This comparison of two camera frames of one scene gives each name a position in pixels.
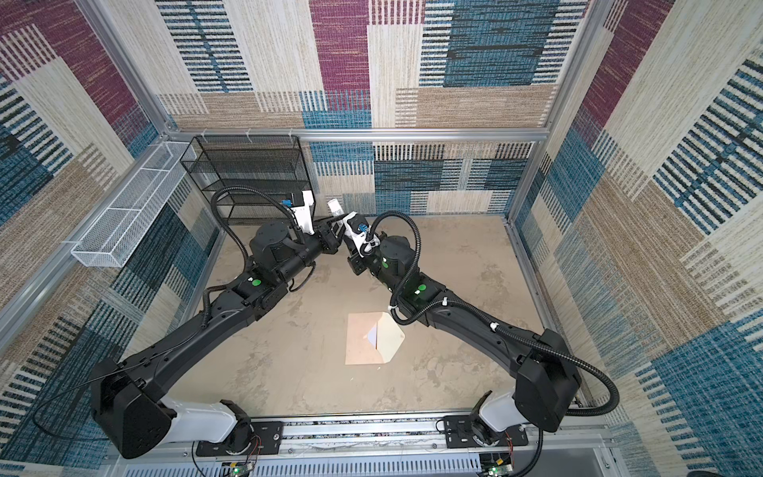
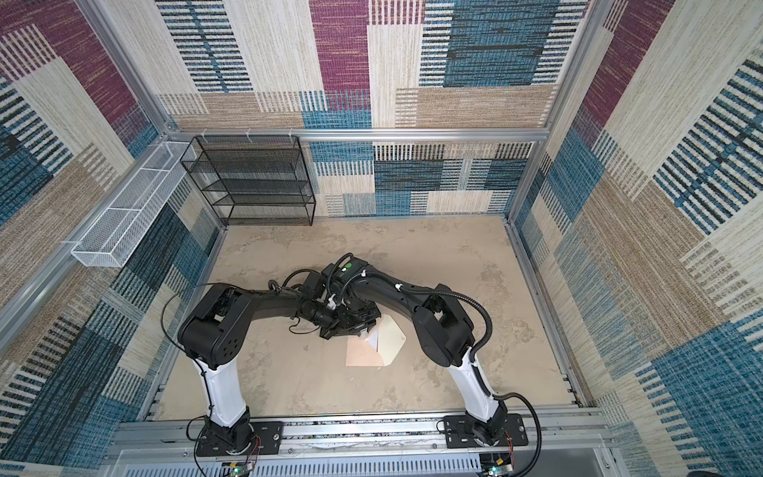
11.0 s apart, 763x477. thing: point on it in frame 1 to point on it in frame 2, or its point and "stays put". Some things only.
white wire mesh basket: x=110 y=242 stays put
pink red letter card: x=373 y=336 stays put
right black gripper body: x=371 y=262 to x=363 y=310
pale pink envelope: x=372 y=338 stays put
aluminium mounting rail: x=381 y=447 stays put
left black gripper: x=329 y=243 to x=337 y=329
